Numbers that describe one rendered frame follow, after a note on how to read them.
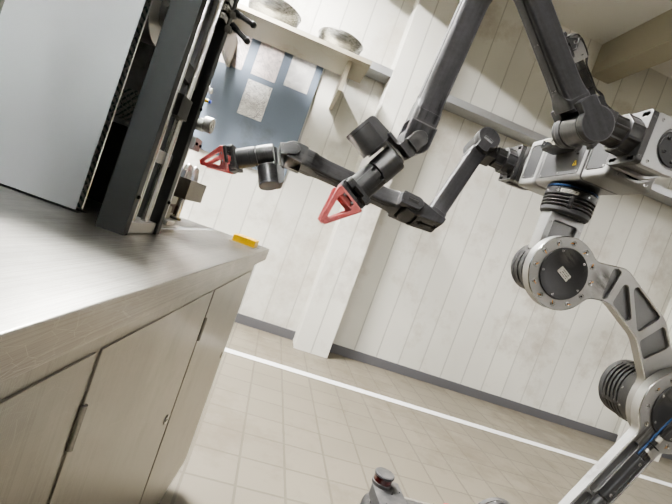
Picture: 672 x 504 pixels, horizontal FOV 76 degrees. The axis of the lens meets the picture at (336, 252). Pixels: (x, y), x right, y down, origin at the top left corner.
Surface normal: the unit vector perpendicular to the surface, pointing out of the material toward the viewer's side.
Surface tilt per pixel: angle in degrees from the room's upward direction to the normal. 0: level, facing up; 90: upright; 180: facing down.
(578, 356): 90
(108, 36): 90
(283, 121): 90
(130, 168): 90
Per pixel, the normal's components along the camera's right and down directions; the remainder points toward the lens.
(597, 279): 0.14, 0.09
